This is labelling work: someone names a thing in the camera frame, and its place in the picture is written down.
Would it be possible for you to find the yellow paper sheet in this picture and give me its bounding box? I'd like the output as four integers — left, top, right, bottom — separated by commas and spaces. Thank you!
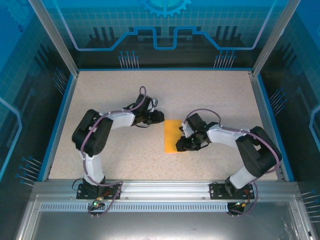
163, 119, 186, 154

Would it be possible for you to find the grey metal tray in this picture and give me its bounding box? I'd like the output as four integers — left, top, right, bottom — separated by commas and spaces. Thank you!
14, 194, 316, 240

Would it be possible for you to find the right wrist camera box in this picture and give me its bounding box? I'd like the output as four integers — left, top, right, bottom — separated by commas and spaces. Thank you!
181, 120, 194, 138

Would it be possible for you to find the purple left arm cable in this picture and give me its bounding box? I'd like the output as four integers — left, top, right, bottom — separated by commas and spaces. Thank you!
80, 85, 149, 219

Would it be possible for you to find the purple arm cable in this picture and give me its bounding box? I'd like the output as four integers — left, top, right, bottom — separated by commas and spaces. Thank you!
80, 85, 149, 219
183, 108, 281, 218

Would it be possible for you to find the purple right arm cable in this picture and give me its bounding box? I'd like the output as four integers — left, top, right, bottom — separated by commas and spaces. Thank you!
183, 108, 281, 218

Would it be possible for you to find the aluminium mounting rail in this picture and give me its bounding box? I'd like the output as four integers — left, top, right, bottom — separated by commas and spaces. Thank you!
32, 180, 300, 204

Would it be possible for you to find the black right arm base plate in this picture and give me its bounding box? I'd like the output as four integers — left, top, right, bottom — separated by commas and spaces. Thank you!
209, 181, 256, 201

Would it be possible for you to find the slotted grey cable duct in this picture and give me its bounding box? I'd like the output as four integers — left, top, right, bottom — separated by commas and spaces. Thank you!
39, 202, 231, 213

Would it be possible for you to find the aluminium side rail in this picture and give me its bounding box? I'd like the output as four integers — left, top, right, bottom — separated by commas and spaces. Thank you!
249, 70, 287, 182

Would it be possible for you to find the cable connector with green light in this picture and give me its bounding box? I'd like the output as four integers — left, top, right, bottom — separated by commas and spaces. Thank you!
90, 196, 105, 209
233, 199, 252, 209

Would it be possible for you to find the blue table edge frame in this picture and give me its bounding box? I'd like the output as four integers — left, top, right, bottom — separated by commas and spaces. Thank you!
37, 67, 296, 183

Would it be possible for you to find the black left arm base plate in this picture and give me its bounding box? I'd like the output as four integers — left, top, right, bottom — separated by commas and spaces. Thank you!
76, 183, 124, 201

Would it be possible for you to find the aluminium frame post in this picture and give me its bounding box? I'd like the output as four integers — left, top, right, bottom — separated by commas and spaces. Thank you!
251, 0, 302, 77
27, 0, 80, 77

